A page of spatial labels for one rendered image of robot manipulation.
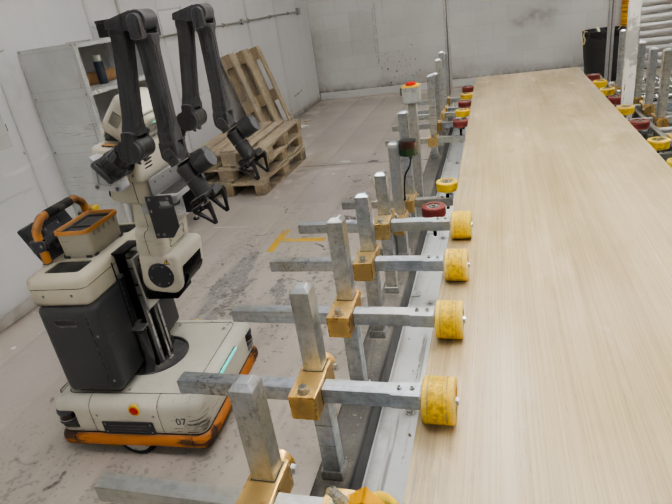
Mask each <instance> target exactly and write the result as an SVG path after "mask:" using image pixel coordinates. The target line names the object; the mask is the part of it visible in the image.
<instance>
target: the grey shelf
mask: <svg viewBox="0 0 672 504"><path fill-rule="evenodd" d="M107 42H108V43H107ZM108 45H109V46H108ZM109 48H110V49H109ZM107 49H108V50H107ZM135 51H136V60H137V68H138V77H139V85H140V87H146V88H147V84H146V80H145V76H144V72H143V68H142V64H141V60H140V56H139V52H138V49H137V46H136V44H135ZM103 52H104V53H103ZM108 52H109V53H108ZM110 52H111V53H110ZM98 54H100V56H101V59H102V61H103V64H104V67H105V69H106V68H110V67H114V65H115V64H114V63H113V62H114V56H113V49H112V44H111V40H110V37H105V38H98V39H91V40H88V41H80V42H73V43H67V44H60V45H54V46H48V47H42V48H35V49H29V50H23V51H17V55H18V57H19V60H20V63H21V66H22V68H23V71H24V74H25V77H26V79H27V82H28V85H29V88H30V90H31V93H32V96H33V99H34V102H35V104H36V107H37V110H38V113H39V115H40V118H41V121H42V124H43V126H44V129H45V132H46V135H47V137H48V140H49V143H50V146H51V149H52V151H53V154H54V157H55V160H56V162H57V165H58V168H59V171H60V173H61V176H62V179H63V182H64V184H65V187H66V190H67V193H68V196H71V195H77V196H79V197H81V198H83V199H85V200H86V202H87V203H88V205H92V204H98V205H99V207H100V210H101V209H116V211H117V214H116V216H117V220H118V223H128V222H134V216H133V210H132V205H131V204H130V203H120V202H115V201H113V200H112V197H110V196H109V191H100V190H96V189H95V186H94V181H93V176H92V171H91V166H90V162H89V157H90V156H92V155H93V153H92V148H93V146H95V145H97V144H99V143H102V142H104V141H106V140H105V137H104V134H105V133H104V129H103V127H102V122H103V119H104V117H105V115H106V113H107V110H108V108H109V106H110V104H111V102H112V99H113V98H114V97H115V96H116V95H118V94H119V93H118V86H117V79H113V80H109V83H107V84H99V83H98V84H94V85H91V86H90V85H89V82H88V79H87V76H86V73H89V72H93V71H95V67H94V64H93V60H92V55H98ZM111 55H112V56H111ZM23 57H24V58H23ZM112 58H113V60H112ZM106 62H107V63H106ZM111 62H112V63H111ZM112 65H113V66H112ZM27 68H28V69H27ZM28 71H29V72H28ZM77 75H78V76H77ZM78 78H79V79H78ZM79 81H80V82H79ZM32 82H33V83H32ZM80 84H81V85H80ZM33 85H34V86H33ZM81 87H82V88H81ZM114 89H115V90H114ZM115 92H116V93H115ZM37 96H38V97H37ZM42 110H43V111H42ZM47 124H48V125H47ZM96 125H97V126H96ZM94 127H95V128H94ZM95 130H96V132H95ZM96 133H97V135H96ZM51 135H52V136H51ZM97 137H98V138H97ZM52 138H53V139H52ZM98 140H99V141H98ZM61 163H62V164H61ZM62 166H63V167H62ZM66 177H67V178H66ZM71 191H72V192H71ZM179 200H180V204H178V205H176V206H174V208H175V211H176V213H178V214H184V215H185V216H186V215H187V214H188V213H190V212H186V208H185V205H184V201H183V197H182V196H181V197H180V198H179Z"/></svg>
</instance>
